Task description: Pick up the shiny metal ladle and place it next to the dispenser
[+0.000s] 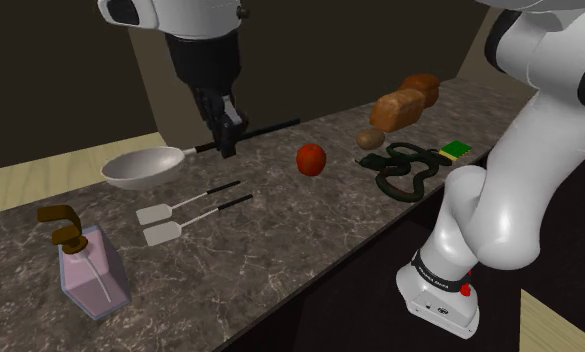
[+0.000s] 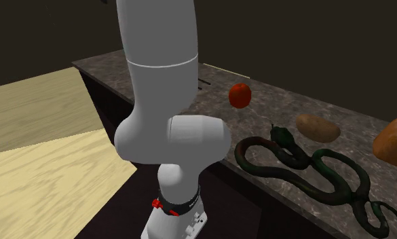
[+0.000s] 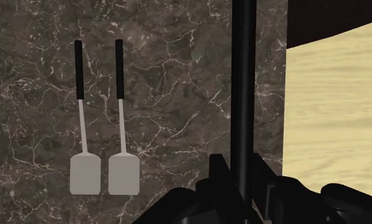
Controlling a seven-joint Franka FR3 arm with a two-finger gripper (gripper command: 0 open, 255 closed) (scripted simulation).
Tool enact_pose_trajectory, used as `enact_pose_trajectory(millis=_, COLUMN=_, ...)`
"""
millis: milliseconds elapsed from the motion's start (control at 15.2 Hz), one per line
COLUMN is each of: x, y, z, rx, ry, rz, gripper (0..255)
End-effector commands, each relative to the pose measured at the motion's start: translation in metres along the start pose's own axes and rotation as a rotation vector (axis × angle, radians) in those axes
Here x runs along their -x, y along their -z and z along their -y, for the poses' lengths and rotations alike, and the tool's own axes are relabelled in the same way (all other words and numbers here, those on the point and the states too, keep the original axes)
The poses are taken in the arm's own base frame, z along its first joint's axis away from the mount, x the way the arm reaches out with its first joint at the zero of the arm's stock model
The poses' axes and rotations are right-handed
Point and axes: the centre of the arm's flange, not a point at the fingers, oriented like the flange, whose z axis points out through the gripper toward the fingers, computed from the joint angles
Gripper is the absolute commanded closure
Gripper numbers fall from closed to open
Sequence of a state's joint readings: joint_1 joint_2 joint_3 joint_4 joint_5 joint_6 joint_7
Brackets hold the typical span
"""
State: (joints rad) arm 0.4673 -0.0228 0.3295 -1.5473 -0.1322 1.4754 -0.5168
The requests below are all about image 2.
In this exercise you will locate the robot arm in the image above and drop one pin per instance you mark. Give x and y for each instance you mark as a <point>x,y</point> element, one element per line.
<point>161,99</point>

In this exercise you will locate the red apple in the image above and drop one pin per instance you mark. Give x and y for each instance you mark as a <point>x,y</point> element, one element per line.
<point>240,95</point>

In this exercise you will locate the dark robot stand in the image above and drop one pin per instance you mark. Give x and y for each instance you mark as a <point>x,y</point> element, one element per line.
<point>231,211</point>

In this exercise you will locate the dark green toy snake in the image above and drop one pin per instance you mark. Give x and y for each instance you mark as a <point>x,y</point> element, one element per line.
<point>285,175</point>

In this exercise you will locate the brown potato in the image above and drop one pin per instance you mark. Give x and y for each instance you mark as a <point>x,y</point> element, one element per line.
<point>317,128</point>

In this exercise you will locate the brown bread loaf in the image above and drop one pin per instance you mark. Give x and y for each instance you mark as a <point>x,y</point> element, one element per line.
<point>395,144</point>

